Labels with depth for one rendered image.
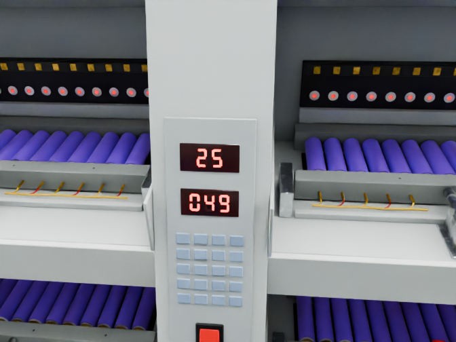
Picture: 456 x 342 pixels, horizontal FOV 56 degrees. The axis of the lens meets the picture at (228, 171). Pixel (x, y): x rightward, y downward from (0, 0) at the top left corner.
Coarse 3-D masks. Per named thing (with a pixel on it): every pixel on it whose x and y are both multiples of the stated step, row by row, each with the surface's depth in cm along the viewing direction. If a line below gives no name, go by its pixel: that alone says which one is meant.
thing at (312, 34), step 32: (0, 32) 52; (32, 32) 52; (64, 32) 52; (96, 32) 51; (128, 32) 51; (288, 32) 49; (320, 32) 49; (352, 32) 48; (384, 32) 48; (416, 32) 48; (448, 32) 48; (288, 64) 50; (288, 96) 51; (288, 128) 52
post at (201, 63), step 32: (160, 0) 30; (192, 0) 30; (224, 0) 30; (256, 0) 30; (160, 32) 31; (192, 32) 31; (224, 32) 31; (256, 32) 30; (160, 64) 32; (192, 64) 31; (224, 64) 31; (256, 64) 31; (160, 96) 32; (192, 96) 32; (224, 96) 32; (256, 96) 32; (160, 128) 33; (256, 128) 32; (160, 160) 33; (256, 160) 33; (160, 192) 34; (256, 192) 33; (160, 224) 35; (256, 224) 34; (160, 256) 36; (256, 256) 35; (160, 288) 36; (256, 288) 35; (160, 320) 37; (256, 320) 36
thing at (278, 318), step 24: (288, 312) 51; (312, 312) 50; (336, 312) 49; (360, 312) 49; (384, 312) 51; (408, 312) 49; (432, 312) 48; (288, 336) 49; (312, 336) 46; (336, 336) 47; (360, 336) 46; (384, 336) 46; (408, 336) 46; (432, 336) 46
